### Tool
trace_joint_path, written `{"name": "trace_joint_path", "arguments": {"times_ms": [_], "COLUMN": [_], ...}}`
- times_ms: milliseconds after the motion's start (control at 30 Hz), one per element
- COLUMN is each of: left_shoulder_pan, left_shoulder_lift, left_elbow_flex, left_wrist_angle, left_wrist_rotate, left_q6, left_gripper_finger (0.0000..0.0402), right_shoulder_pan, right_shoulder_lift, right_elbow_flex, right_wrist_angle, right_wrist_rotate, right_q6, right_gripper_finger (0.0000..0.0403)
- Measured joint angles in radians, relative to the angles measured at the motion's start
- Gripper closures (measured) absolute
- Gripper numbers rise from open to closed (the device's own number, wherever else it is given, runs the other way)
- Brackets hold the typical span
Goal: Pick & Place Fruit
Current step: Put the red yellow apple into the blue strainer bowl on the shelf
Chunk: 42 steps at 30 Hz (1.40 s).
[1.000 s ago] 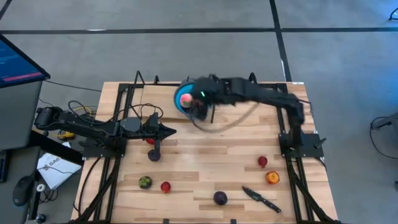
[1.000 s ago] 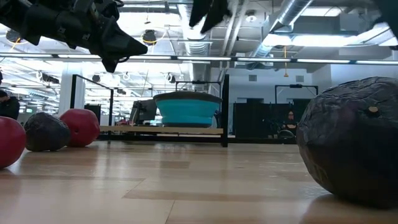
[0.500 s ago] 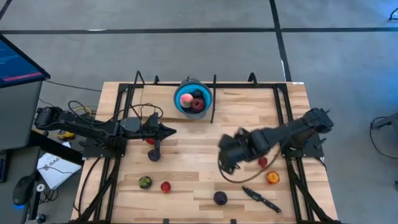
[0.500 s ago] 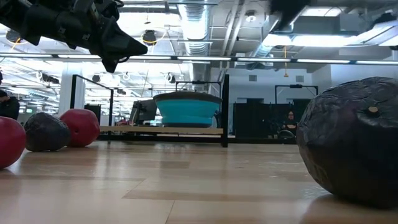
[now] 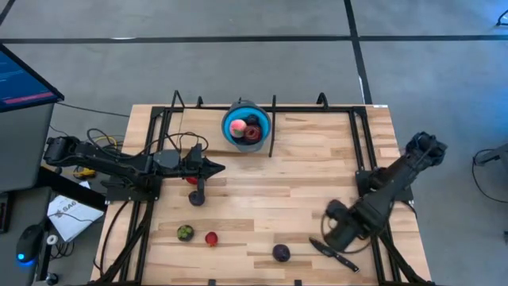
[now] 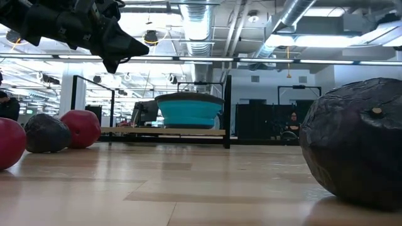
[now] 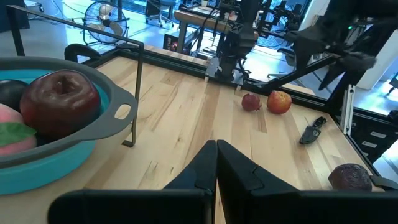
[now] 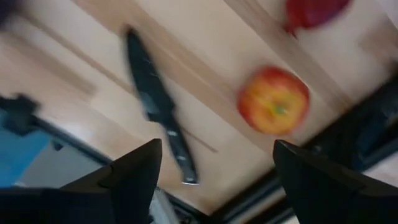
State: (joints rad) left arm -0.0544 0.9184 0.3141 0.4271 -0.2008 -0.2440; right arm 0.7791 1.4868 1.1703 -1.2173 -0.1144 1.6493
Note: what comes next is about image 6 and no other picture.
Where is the person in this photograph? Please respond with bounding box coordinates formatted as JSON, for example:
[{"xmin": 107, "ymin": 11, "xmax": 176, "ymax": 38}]
[
  {"xmin": 0, "ymin": 72, "xmax": 21, "ymax": 122},
  {"xmin": 281, "ymin": 111, "xmax": 302, "ymax": 141}
]

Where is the black aluminium rig frame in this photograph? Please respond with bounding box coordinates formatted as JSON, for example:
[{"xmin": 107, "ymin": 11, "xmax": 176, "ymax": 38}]
[{"xmin": 0, "ymin": 53, "xmax": 402, "ymax": 66}]

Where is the silver ribbed ventilation duct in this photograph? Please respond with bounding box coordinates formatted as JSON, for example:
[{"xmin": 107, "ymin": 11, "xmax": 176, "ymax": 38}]
[{"xmin": 179, "ymin": 0, "xmax": 218, "ymax": 92}]

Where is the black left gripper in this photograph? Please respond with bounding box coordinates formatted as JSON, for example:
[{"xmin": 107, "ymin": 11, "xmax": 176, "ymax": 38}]
[{"xmin": 0, "ymin": 0, "xmax": 150, "ymax": 75}]

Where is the small red pomegranate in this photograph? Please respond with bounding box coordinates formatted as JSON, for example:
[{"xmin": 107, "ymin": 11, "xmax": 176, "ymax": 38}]
[{"xmin": 0, "ymin": 117, "xmax": 27, "ymax": 172}]

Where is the ceiling light panel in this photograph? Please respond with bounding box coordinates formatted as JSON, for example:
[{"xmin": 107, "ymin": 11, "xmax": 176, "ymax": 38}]
[
  {"xmin": 303, "ymin": 6, "xmax": 346, "ymax": 18},
  {"xmin": 271, "ymin": 33, "xmax": 361, "ymax": 48}
]

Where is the large red pomegranate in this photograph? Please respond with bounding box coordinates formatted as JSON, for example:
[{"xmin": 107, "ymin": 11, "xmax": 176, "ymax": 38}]
[{"xmin": 59, "ymin": 109, "xmax": 102, "ymax": 149}]

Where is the black background monitor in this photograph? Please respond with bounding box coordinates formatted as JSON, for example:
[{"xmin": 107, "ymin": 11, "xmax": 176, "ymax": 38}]
[{"xmin": 131, "ymin": 100, "xmax": 160, "ymax": 126}]

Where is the yellow hanging cord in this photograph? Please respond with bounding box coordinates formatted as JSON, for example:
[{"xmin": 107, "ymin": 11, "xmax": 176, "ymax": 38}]
[{"xmin": 285, "ymin": 46, "xmax": 292, "ymax": 79}]

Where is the black overhead camera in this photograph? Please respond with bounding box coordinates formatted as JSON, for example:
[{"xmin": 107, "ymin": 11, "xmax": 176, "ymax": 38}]
[{"xmin": 143, "ymin": 30, "xmax": 160, "ymax": 47}]

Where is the thin black metal stand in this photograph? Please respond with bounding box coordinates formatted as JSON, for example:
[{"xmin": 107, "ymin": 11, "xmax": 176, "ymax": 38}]
[{"xmin": 70, "ymin": 74, "xmax": 232, "ymax": 149}]

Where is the blue collapsible bowl grey rim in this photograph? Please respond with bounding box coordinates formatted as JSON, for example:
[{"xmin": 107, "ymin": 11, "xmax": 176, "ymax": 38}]
[{"xmin": 154, "ymin": 91, "xmax": 226, "ymax": 130}]

